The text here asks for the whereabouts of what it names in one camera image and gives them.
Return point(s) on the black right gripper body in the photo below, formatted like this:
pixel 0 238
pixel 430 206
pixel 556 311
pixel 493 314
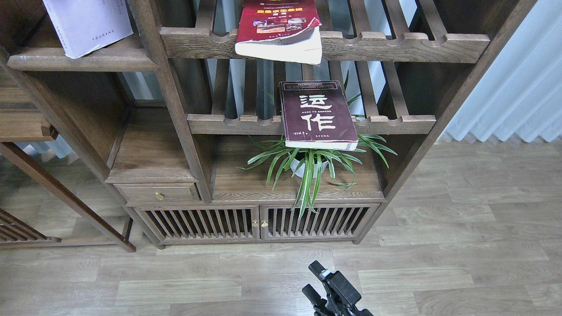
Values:
pixel 341 299

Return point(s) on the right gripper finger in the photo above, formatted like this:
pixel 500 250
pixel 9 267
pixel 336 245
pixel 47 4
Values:
pixel 312 295
pixel 318 268

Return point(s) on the red cover book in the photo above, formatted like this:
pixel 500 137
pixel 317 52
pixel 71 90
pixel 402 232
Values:
pixel 280 30

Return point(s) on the white lavender book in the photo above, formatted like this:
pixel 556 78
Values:
pixel 84 26

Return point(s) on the right slatted cabinet door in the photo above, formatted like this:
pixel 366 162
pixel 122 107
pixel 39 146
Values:
pixel 282 223

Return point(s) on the slatted cabinet door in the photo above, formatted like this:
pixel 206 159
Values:
pixel 202 225
pixel 282 223

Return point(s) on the green spider plant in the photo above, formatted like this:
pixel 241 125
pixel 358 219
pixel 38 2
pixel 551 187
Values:
pixel 280 157

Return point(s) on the white plant pot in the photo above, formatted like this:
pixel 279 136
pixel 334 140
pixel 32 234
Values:
pixel 298 165

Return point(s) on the left slatted cabinet door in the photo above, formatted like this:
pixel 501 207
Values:
pixel 202 225

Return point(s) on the dark maroon book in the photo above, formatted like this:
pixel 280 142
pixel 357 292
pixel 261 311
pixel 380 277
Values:
pixel 316 115

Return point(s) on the small wooden drawer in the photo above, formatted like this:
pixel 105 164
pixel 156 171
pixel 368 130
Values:
pixel 141 194

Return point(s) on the dark wooden bookshelf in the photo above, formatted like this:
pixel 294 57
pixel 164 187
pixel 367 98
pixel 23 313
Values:
pixel 174 103

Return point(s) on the white curtain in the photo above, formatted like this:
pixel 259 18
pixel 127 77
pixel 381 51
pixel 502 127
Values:
pixel 521 92

